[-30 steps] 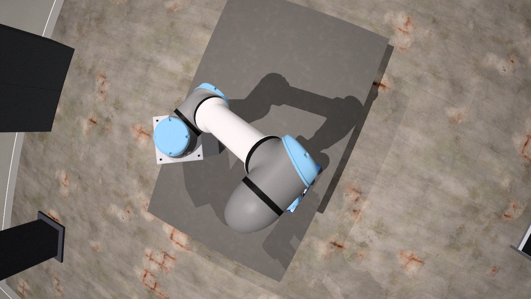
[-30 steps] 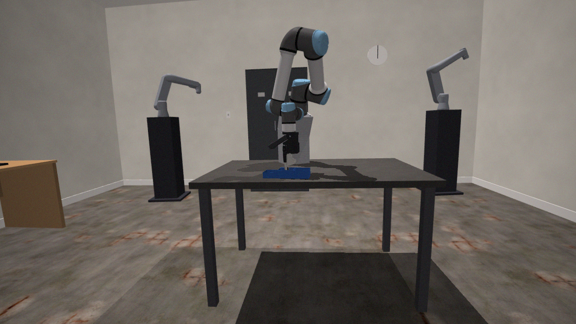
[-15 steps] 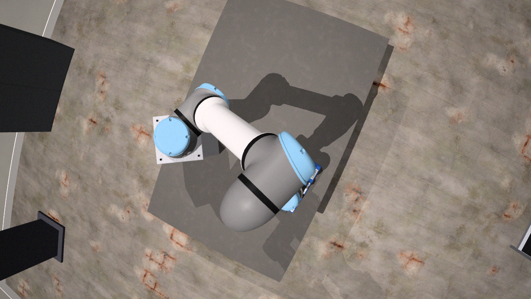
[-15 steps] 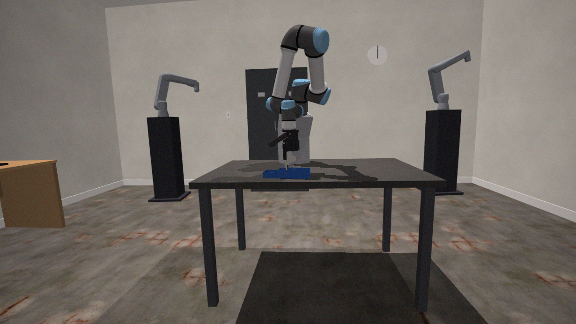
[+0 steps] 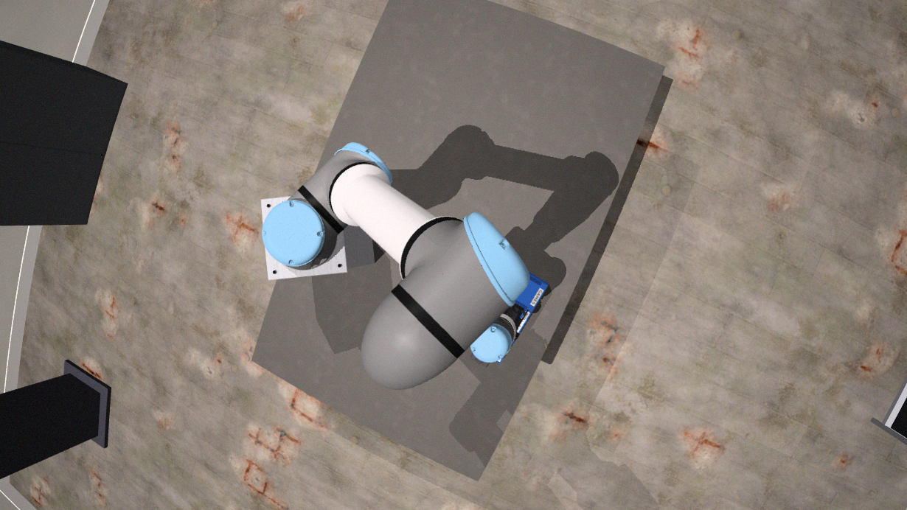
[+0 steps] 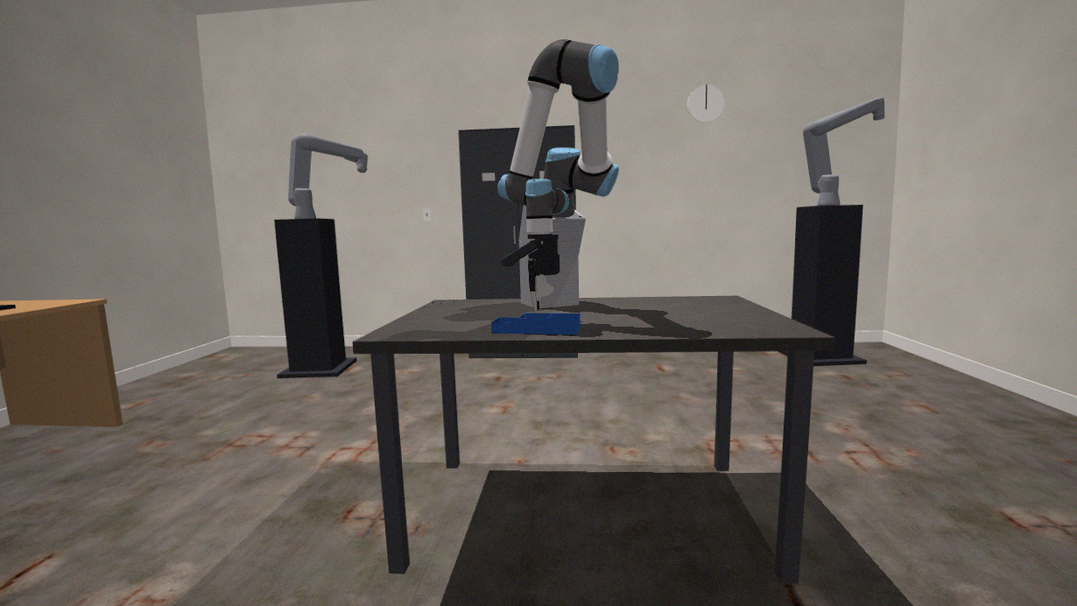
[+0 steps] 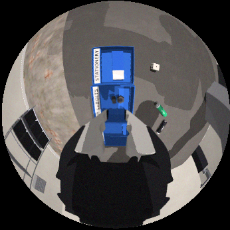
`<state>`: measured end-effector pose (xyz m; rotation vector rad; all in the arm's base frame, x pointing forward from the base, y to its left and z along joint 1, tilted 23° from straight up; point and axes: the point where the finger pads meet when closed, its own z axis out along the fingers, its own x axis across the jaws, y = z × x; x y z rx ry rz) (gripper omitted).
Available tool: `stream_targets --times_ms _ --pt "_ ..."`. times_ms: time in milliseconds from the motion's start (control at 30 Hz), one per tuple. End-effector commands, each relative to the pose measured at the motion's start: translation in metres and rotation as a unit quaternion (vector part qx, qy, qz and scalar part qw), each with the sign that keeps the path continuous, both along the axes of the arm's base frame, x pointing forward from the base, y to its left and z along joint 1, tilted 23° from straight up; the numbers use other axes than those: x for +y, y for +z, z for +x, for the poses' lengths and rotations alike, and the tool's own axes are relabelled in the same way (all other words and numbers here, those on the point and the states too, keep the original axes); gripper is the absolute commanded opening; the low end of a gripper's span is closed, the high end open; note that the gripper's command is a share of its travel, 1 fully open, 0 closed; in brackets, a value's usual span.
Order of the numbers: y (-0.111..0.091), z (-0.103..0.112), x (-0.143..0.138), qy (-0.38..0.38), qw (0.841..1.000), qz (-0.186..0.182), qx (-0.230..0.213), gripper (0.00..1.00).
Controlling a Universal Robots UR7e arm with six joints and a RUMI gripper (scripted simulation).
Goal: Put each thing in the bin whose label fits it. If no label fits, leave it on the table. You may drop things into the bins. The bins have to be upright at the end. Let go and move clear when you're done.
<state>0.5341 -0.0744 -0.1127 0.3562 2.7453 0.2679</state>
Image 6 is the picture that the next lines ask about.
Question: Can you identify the blue bin rack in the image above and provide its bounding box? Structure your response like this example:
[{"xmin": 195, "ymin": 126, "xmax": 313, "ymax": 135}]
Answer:
[{"xmin": 491, "ymin": 314, "xmax": 581, "ymax": 335}]

